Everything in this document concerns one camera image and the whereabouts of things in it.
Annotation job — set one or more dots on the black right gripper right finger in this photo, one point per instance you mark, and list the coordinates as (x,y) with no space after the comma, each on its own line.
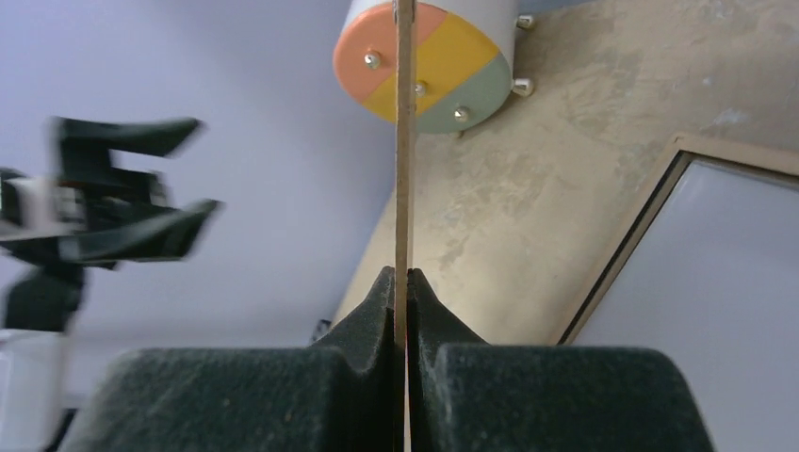
(469,395)

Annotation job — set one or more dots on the round white drawer cabinet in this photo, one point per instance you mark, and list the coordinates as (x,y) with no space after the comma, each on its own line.
(465,60)

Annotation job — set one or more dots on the brown cardboard backing board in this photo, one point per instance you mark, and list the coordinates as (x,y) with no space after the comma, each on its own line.
(405,136)

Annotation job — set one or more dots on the wooden picture frame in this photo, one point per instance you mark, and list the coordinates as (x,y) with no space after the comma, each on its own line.
(681,150)

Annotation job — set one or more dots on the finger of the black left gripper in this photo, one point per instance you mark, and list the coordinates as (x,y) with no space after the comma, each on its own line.
(154,138)
(168,234)

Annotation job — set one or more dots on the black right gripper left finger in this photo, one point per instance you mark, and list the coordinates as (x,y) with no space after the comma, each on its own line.
(334,395)

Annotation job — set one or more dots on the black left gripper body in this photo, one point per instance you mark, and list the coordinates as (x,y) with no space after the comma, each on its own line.
(63,225)

